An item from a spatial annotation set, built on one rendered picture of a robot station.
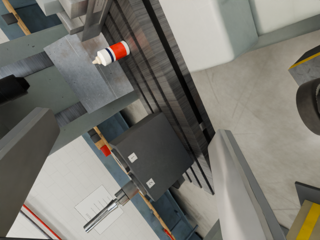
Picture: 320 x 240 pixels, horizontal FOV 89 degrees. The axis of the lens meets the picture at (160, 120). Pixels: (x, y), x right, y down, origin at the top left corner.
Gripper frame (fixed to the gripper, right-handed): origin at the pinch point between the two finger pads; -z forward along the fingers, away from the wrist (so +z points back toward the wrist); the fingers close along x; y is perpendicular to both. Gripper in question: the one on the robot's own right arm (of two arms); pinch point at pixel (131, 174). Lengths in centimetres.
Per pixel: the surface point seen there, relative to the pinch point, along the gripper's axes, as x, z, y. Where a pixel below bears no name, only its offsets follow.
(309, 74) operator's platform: -60, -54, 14
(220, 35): -13.5, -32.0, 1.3
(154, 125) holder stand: -3.6, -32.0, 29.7
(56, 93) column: 39, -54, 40
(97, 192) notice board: 104, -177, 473
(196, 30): -9.5, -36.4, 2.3
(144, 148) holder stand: -1.3, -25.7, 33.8
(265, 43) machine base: -58, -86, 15
